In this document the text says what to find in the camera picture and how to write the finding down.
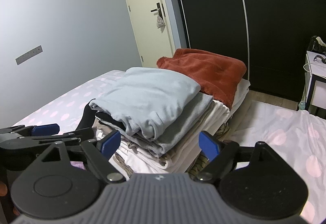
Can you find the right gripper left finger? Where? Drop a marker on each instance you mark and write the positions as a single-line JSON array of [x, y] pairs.
[[98, 154]]

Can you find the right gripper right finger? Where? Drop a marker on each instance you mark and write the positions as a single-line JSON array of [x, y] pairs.
[[220, 155]]

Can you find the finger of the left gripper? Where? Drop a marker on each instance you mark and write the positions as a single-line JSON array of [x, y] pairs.
[[16, 146], [40, 130]]

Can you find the white folded clothes stack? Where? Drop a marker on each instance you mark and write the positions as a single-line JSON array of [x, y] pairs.
[[179, 158]]

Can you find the olive striped garment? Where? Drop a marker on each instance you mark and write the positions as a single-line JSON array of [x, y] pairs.
[[202, 161]]

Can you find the black garment in pile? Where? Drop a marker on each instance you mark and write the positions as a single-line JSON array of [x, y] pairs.
[[89, 116]]

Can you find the grey folded garment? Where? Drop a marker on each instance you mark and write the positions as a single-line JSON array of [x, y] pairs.
[[176, 131]]

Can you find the light blue folded sweatshirt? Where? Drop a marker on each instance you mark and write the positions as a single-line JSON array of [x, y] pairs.
[[147, 100]]

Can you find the rust red fleece blanket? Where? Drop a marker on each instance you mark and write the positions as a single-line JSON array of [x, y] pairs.
[[216, 74]]

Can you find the polka dot bed sheet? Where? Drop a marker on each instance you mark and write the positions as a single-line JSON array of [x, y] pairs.
[[297, 136]]

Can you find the white bedside table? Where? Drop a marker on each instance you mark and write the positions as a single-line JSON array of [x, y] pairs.
[[314, 90]]

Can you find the black bag on table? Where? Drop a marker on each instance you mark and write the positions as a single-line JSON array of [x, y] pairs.
[[316, 45]]

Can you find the black wardrobe sliding doors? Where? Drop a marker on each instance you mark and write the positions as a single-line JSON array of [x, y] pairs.
[[270, 36]]

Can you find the cream room door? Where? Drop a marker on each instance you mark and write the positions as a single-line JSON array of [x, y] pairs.
[[152, 43]]

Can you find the grey wall plate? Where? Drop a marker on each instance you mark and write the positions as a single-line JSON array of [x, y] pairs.
[[29, 54]]

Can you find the small pouch on handle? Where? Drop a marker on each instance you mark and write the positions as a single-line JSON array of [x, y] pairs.
[[160, 23]]

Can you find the door handle black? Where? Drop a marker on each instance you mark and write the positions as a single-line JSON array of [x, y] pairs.
[[158, 11]]

